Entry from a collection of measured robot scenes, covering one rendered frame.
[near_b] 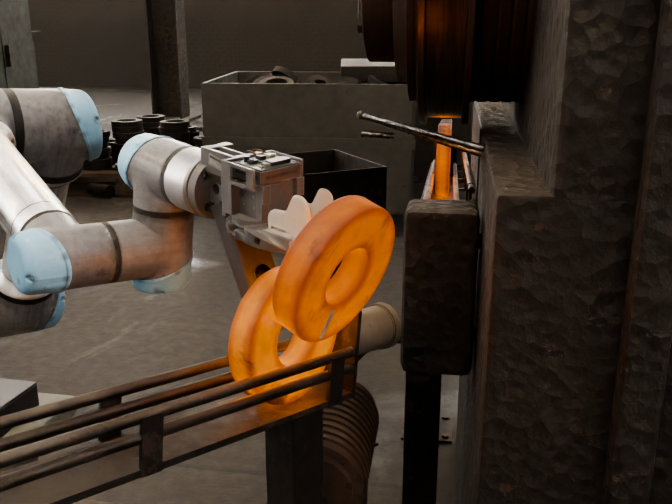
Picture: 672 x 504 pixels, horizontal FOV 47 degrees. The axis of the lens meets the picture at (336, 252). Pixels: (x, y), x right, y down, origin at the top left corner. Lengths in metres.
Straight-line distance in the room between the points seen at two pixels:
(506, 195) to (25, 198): 0.57
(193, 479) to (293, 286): 1.24
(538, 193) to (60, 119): 0.76
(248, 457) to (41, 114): 1.05
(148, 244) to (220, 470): 1.06
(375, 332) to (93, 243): 0.35
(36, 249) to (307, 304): 0.33
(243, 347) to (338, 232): 0.17
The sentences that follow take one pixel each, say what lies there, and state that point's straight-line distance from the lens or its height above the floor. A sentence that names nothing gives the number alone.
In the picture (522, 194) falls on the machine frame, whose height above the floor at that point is 0.87.
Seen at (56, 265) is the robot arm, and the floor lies 0.78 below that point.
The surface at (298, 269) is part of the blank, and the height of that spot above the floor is 0.82.
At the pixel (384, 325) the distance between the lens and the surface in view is 0.95.
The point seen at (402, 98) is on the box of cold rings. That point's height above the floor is 0.68.
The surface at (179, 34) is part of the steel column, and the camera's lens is 8.18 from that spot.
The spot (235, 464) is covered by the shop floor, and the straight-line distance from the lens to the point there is 1.95.
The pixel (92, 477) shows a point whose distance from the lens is 0.74.
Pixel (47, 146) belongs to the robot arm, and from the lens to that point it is 1.27.
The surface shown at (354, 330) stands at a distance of 0.89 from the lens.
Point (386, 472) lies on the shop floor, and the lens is 1.91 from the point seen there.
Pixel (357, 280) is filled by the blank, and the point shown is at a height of 0.78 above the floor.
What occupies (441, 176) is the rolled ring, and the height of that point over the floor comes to 0.66.
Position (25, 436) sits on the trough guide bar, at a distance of 0.75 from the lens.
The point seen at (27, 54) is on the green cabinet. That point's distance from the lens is 5.10.
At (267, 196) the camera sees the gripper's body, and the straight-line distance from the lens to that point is 0.79.
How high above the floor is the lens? 1.05
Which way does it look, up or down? 17 degrees down
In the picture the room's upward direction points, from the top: straight up
